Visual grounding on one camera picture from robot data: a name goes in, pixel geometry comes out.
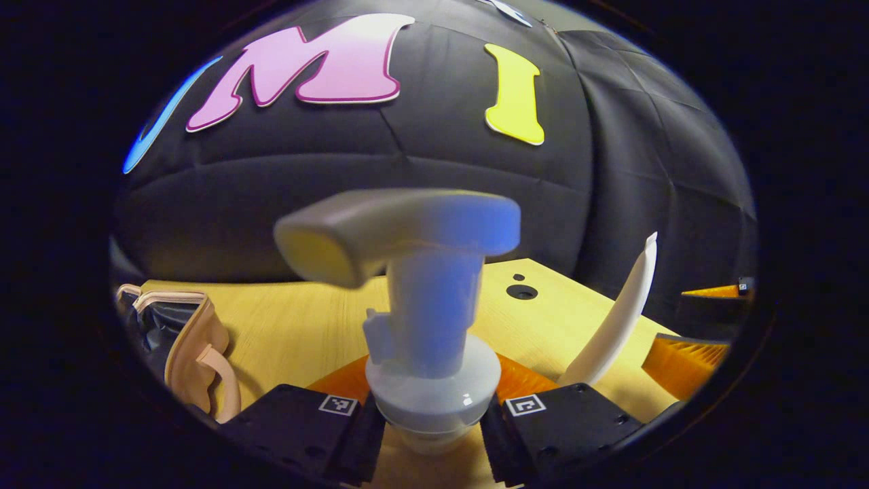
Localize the white pump bottle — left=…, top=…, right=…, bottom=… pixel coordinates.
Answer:
left=274, top=188, right=522, bottom=456

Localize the black backdrop cloth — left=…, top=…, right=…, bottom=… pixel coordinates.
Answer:
left=111, top=0, right=758, bottom=321

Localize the white squeeze tube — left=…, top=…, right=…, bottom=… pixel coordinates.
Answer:
left=557, top=232, right=659, bottom=387

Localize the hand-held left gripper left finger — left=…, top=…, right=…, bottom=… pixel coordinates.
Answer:
left=221, top=356, right=388, bottom=487

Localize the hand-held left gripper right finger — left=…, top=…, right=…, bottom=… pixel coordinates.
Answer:
left=479, top=353, right=646, bottom=487

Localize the pink suitcase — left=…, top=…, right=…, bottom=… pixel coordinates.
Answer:
left=115, top=283, right=243, bottom=425

